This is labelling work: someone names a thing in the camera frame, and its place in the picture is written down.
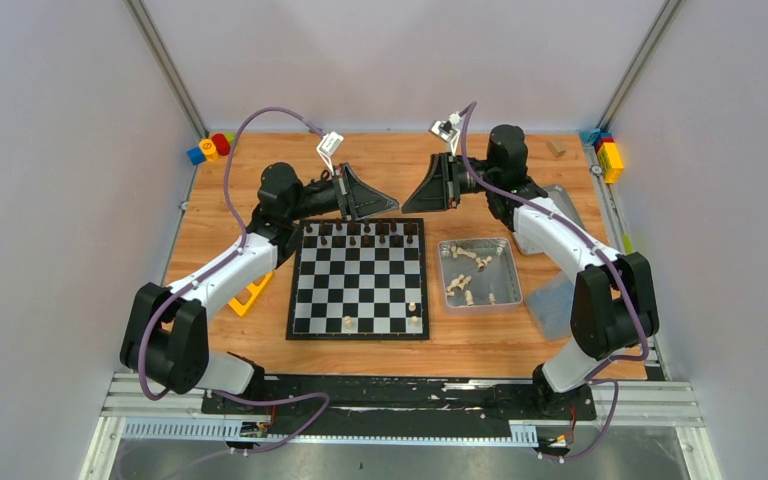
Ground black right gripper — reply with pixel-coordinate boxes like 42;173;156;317
400;152;499;213

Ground black white chessboard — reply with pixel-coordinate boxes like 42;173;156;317
286;217;431;340

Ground metal tin box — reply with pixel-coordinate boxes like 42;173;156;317
437;237;524;316

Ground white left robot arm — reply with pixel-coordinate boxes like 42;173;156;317
120;162;399;413

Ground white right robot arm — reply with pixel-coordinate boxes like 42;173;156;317
402;118;660;418

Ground small wooden block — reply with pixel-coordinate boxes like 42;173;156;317
546;139;567;158

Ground blue plastic bag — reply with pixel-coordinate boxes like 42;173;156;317
525;272;574;341

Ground coloured toy cylinders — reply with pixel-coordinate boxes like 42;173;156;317
186;133;235;166

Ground yellow triangular plastic stand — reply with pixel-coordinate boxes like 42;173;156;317
227;273;274;318

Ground coloured toy brick stack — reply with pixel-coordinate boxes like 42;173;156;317
579;129;625;185

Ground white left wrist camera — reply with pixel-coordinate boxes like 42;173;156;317
316;131;344;162

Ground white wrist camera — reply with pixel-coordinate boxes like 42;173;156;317
316;131;344;162
429;112;462;144

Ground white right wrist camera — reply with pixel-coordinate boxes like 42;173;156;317
429;112;462;144

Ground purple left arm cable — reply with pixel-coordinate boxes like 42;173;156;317
136;107;332;456

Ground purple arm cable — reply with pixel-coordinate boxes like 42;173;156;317
136;107;332;456
455;100;652;464

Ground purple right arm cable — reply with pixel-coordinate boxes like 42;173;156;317
455;100;652;464

